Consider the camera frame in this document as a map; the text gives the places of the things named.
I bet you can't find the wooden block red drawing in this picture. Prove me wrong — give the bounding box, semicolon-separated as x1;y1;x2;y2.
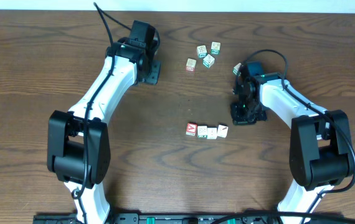
217;124;229;138

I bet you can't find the wooden block red bottom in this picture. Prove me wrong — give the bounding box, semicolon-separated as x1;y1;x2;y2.
186;58;197;72

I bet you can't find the wooden block blue H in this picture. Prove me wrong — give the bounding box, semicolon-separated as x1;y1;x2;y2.
207;128;218;139

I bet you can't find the wooden block green bottom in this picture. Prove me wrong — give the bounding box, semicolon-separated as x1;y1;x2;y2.
197;126;207;138

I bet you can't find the red letter A block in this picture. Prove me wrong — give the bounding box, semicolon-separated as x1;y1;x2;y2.
186;123;197;136

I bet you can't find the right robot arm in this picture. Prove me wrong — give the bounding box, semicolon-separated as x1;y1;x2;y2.
231;72;355;223

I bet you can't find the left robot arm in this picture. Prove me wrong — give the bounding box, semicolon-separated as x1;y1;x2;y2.
47;43;161;223

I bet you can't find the wooden block green X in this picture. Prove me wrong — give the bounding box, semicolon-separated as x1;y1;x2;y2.
202;54;215;68

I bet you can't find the wooden block green number two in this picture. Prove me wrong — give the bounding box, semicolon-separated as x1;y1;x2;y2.
211;42;220;55

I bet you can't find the right black cable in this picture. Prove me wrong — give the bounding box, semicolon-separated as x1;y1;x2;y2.
211;49;355;224

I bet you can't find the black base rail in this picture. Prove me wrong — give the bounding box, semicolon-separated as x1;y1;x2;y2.
32;212;345;224

